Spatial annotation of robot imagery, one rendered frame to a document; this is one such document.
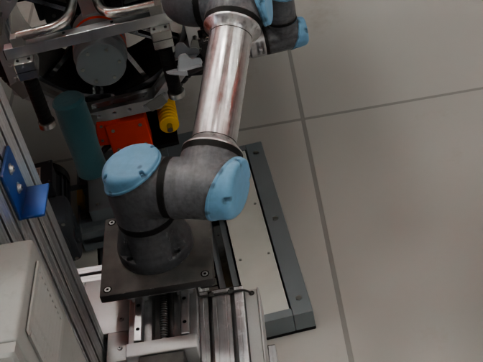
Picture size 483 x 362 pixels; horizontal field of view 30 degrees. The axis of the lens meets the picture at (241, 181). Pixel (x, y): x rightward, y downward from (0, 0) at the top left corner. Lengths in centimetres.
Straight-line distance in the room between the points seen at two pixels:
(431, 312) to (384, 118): 94
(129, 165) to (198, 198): 14
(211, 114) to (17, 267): 58
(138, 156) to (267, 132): 175
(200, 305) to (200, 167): 31
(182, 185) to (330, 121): 182
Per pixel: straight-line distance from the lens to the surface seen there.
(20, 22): 274
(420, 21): 391
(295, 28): 226
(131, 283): 176
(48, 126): 235
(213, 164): 162
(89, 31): 224
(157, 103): 259
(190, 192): 161
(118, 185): 164
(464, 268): 280
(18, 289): 122
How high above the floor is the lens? 205
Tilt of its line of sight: 40 degrees down
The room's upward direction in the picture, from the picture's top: 12 degrees counter-clockwise
